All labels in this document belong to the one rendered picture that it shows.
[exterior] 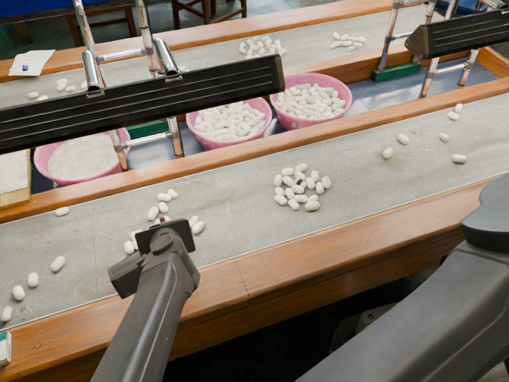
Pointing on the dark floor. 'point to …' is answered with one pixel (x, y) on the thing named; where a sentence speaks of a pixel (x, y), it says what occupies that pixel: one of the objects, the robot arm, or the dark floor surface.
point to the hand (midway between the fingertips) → (162, 233)
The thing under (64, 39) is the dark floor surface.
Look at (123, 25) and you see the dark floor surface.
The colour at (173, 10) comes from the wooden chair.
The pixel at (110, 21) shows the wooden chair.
